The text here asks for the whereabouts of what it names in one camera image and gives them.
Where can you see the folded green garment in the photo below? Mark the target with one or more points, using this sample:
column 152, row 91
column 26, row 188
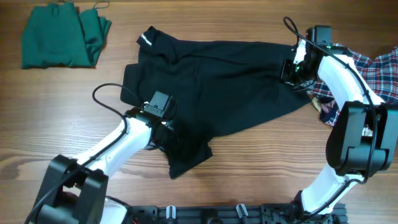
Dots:
column 59, row 35

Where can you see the brown paper tag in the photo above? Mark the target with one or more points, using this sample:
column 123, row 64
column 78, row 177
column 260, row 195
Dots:
column 317, row 104

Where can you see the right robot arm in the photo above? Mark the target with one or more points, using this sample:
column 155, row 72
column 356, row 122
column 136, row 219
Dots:
column 363, row 139

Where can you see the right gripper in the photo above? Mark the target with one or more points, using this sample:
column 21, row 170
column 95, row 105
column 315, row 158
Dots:
column 288, row 71

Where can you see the black polo shirt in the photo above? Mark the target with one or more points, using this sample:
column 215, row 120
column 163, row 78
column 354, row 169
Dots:
column 219, row 88

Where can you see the red blue plaid shirt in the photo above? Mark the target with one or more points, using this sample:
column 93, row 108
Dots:
column 379, row 73

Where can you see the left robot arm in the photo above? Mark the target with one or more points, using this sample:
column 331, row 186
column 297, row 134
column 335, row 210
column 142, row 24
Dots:
column 74, row 188

